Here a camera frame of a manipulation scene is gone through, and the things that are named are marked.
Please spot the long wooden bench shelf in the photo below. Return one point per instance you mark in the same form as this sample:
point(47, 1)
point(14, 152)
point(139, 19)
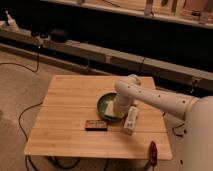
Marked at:
point(165, 70)

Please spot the green ceramic bowl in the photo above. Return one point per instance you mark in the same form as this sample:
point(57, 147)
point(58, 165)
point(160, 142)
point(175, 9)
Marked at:
point(102, 104)

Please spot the small dark wooden box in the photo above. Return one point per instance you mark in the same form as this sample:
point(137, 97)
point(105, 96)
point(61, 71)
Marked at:
point(96, 125)

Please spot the dark object on bench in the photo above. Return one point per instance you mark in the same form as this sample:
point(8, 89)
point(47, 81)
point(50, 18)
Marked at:
point(59, 35)

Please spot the white sponge block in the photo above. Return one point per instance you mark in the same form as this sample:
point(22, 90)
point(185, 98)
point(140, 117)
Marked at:
point(110, 109)

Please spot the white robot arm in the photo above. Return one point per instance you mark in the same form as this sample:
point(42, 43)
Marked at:
point(197, 151)

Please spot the red handled tool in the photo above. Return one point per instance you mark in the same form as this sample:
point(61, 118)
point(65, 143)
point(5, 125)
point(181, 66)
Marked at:
point(153, 154)

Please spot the wooden table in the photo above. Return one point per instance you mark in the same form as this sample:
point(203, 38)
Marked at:
point(59, 129)

